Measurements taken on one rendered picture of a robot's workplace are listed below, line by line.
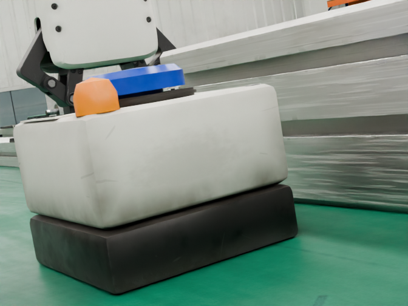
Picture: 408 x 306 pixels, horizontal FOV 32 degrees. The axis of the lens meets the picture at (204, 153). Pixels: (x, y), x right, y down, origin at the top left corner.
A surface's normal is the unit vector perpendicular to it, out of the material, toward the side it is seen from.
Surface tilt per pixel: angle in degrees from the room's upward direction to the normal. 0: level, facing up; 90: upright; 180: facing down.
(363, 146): 90
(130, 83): 90
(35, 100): 90
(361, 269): 0
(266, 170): 90
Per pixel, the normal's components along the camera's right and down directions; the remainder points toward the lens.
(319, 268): -0.16, -0.98
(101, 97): 0.41, 0.03
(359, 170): -0.84, 0.19
